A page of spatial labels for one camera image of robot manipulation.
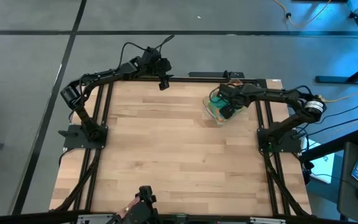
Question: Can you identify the black crossbeam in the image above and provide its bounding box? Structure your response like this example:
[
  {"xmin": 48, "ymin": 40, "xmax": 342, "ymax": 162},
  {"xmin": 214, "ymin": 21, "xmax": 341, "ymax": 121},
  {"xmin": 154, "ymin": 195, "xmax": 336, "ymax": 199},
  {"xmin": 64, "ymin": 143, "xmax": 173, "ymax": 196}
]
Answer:
[{"xmin": 0, "ymin": 210, "xmax": 358, "ymax": 224}]

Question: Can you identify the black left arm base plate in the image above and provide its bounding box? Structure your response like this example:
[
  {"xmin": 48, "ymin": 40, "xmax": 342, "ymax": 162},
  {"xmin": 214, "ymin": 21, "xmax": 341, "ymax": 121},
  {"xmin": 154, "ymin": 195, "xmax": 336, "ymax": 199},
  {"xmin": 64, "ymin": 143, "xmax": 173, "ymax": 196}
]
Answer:
[{"xmin": 58, "ymin": 123, "xmax": 109, "ymax": 149}]

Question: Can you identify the black aluminium table frame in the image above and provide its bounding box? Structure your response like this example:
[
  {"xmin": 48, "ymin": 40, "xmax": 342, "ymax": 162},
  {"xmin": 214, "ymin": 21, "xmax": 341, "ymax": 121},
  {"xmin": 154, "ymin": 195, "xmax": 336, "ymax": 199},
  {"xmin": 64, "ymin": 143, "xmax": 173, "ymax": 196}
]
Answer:
[{"xmin": 50, "ymin": 70, "xmax": 313, "ymax": 218}]

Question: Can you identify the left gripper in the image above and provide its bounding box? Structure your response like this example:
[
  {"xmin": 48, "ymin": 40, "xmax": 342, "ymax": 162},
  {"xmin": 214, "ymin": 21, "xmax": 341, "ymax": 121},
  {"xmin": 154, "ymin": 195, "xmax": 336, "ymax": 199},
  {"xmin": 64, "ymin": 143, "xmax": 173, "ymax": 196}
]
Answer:
[{"xmin": 137, "ymin": 46, "xmax": 173, "ymax": 91}]

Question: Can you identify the clear plastic bin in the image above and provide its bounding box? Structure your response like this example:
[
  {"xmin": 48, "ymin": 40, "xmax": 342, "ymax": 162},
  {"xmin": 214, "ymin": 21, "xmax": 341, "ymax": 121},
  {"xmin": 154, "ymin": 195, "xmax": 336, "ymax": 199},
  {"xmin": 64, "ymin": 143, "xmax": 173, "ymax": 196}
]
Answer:
[{"xmin": 202, "ymin": 78, "xmax": 252, "ymax": 126}]

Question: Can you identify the black flat base bar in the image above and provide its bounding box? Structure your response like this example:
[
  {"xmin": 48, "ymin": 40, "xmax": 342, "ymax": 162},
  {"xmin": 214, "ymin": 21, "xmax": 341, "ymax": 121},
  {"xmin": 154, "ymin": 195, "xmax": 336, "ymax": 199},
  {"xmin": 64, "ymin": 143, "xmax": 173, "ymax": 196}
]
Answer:
[{"xmin": 188, "ymin": 70, "xmax": 246, "ymax": 79}]

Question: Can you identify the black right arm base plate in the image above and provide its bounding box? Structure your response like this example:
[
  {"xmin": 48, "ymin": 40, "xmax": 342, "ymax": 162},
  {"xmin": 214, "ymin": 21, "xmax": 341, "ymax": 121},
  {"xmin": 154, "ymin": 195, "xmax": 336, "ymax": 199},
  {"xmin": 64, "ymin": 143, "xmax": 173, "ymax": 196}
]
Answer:
[{"xmin": 257, "ymin": 128, "xmax": 303, "ymax": 153}]

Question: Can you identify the person's hand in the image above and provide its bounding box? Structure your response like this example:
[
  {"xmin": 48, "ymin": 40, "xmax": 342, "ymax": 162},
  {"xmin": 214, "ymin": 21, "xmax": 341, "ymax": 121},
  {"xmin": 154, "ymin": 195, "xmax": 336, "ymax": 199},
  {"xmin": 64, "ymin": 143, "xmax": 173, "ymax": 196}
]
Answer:
[{"xmin": 117, "ymin": 194, "xmax": 142, "ymax": 219}]

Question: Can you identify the yellow power plug cord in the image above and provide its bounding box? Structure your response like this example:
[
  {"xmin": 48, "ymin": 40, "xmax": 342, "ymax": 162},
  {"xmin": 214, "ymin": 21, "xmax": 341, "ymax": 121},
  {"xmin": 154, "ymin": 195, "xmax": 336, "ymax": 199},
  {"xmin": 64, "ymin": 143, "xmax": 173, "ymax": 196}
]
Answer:
[{"xmin": 318, "ymin": 91, "xmax": 358, "ymax": 103}]

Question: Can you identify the teal microfiber towel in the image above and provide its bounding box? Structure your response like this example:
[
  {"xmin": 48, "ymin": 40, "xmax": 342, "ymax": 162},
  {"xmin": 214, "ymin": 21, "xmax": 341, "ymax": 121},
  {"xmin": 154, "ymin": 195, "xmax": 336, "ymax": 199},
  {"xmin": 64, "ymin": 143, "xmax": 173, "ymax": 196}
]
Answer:
[{"xmin": 209, "ymin": 95, "xmax": 229, "ymax": 110}]

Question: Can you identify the orange microfiber towel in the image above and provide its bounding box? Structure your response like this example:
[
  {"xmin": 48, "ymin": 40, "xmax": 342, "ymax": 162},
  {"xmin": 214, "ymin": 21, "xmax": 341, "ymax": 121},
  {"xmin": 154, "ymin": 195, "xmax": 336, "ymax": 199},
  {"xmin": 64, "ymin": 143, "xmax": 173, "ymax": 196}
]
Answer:
[{"xmin": 209, "ymin": 107, "xmax": 234, "ymax": 123}]

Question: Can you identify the yellow floor cable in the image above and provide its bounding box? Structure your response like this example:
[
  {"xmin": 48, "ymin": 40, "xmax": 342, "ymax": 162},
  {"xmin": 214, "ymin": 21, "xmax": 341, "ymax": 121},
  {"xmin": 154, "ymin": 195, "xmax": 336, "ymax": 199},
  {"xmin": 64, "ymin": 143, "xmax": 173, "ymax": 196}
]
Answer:
[{"xmin": 273, "ymin": 0, "xmax": 332, "ymax": 27}]

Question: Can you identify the dark grey desk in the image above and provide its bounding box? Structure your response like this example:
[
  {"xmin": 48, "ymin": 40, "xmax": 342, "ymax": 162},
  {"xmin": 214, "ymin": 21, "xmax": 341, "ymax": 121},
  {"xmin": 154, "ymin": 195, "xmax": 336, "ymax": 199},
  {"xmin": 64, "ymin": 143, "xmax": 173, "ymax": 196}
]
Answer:
[{"xmin": 336, "ymin": 142, "xmax": 358, "ymax": 222}]

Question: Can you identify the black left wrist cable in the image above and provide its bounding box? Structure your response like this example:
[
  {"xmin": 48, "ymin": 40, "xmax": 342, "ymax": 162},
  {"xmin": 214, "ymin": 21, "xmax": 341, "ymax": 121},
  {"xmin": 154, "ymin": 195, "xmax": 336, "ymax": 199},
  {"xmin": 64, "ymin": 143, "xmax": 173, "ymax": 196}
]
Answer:
[{"xmin": 118, "ymin": 34, "xmax": 175, "ymax": 70}]

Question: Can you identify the silver metal bracket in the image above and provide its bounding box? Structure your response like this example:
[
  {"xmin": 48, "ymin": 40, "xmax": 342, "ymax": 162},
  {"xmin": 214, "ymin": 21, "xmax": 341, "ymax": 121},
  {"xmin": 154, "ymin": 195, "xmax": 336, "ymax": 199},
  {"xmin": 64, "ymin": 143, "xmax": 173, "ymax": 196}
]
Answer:
[
  {"xmin": 77, "ymin": 213, "xmax": 114, "ymax": 224},
  {"xmin": 249, "ymin": 217, "xmax": 287, "ymax": 224}
]

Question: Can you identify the black desk leg frame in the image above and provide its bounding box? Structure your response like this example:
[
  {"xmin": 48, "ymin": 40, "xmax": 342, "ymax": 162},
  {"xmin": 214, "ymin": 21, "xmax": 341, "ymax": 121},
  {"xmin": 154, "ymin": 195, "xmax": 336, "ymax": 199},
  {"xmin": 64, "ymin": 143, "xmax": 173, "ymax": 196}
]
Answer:
[{"xmin": 314, "ymin": 57, "xmax": 358, "ymax": 85}]

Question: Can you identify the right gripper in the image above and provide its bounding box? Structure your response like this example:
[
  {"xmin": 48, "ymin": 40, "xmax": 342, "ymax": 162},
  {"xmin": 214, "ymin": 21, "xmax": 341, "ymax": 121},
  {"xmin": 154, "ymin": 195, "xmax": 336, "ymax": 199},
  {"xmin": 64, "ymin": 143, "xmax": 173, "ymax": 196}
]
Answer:
[{"xmin": 218, "ymin": 83, "xmax": 252, "ymax": 121}]

